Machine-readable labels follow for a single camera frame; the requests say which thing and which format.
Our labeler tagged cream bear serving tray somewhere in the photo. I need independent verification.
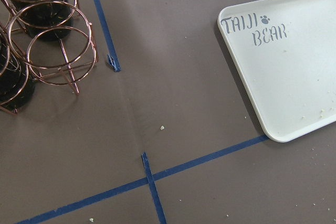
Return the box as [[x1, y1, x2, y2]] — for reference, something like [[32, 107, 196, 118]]
[[217, 0, 335, 143]]

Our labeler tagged dark green wine bottle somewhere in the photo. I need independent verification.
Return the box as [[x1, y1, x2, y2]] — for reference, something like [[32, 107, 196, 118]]
[[1, 30, 35, 114]]

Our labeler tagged copper wire bottle rack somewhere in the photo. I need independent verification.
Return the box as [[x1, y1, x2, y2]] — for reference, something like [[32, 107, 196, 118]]
[[0, 0, 99, 115]]

